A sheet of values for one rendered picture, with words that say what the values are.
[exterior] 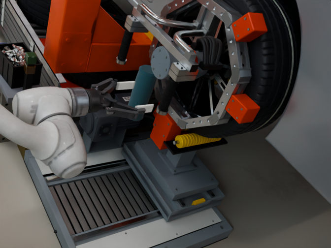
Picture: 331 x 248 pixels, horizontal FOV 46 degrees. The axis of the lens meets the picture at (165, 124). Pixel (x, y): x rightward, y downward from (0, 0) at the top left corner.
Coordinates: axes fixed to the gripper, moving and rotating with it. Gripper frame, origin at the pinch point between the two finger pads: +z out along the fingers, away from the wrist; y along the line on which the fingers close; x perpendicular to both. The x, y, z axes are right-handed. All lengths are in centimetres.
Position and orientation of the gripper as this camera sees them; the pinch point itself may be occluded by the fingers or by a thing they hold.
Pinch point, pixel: (139, 96)
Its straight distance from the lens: 132.0
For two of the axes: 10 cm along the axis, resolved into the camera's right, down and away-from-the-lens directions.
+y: 5.1, 6.4, -5.7
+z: 8.0, -1.2, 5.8
